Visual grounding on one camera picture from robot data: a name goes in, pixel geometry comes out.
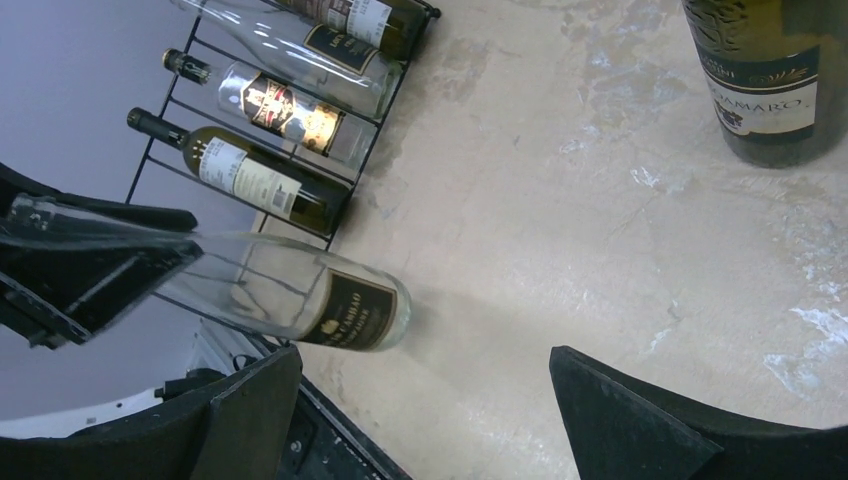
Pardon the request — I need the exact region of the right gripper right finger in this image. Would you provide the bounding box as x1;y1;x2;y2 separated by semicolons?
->
549;346;847;479

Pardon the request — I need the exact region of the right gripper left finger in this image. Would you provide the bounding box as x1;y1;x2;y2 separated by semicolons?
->
1;347;302;479

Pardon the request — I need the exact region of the square clear liquor bottle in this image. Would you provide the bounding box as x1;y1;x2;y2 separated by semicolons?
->
162;48;377;169

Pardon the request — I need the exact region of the dark green bottle back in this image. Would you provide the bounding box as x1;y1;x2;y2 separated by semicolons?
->
682;0;847;169

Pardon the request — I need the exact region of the black wire wine rack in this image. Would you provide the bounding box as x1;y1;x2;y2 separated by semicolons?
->
127;1;412;352

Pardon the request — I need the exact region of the aluminium frame rail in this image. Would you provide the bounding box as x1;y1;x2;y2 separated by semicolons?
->
186;319;271;375

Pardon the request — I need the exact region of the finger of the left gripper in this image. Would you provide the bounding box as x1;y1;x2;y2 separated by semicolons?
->
1;166;203;350

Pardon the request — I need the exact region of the clear wine bottle dark label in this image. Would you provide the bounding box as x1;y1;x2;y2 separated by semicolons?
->
172;0;403;120

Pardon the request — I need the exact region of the dark green labelled wine bottle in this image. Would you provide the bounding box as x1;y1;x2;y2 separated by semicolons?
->
278;0;429;62

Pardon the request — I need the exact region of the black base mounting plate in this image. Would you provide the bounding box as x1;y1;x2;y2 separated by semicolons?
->
228;354;412;480

